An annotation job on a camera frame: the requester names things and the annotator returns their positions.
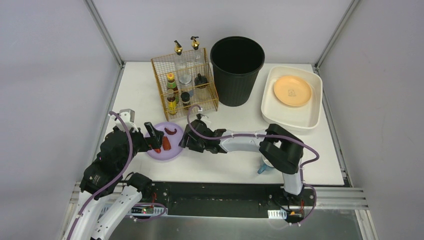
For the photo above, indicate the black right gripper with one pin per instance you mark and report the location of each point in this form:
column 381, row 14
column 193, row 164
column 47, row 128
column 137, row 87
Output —
column 189, row 139

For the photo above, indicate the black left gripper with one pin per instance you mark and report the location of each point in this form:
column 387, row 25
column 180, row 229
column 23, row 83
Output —
column 144, row 140

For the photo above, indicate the purple plate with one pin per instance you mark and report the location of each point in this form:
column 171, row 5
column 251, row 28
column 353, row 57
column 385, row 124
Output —
column 174, row 140

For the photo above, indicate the small yellow label bottle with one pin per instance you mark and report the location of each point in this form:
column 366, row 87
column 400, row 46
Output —
column 171, row 102

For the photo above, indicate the small black spice jar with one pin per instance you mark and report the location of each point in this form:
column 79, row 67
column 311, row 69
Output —
column 186, row 100

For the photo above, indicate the black lid spice jar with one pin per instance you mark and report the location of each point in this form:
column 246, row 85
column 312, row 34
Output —
column 201, row 90

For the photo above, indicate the gold wire basket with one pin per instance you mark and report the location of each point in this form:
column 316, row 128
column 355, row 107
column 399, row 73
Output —
column 164, row 64

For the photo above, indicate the clear oil dispenser bottle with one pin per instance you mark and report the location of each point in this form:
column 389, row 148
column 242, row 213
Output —
column 180, row 61

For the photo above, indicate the blue mug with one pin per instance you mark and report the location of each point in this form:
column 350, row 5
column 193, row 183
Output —
column 265, row 165

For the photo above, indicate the orange plate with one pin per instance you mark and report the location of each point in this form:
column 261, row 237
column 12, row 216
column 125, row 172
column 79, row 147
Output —
column 292, row 91

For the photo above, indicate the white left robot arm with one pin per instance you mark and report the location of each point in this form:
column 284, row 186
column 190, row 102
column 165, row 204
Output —
column 103, row 175

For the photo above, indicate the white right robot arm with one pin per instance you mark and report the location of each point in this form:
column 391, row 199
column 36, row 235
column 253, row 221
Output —
column 282, row 150

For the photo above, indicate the brown sausage piece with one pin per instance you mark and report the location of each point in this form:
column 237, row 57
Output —
column 166, row 145

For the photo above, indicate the dark octopus tentacle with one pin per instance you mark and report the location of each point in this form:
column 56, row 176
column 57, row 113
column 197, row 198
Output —
column 170, row 132

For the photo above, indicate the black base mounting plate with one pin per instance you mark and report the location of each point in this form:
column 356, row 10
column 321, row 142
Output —
column 227, row 200

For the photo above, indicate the black ribbed trash bin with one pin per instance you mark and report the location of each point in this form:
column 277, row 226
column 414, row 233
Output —
column 236, row 62

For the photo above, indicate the white square tub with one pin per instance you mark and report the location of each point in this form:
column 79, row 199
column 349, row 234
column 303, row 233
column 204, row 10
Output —
column 303, row 118

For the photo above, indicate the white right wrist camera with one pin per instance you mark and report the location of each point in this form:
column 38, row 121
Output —
column 204, row 118

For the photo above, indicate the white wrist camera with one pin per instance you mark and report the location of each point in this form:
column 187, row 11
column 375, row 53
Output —
column 204, row 118
column 128, row 116

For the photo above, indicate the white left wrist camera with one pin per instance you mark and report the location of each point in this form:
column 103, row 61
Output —
column 128, row 116

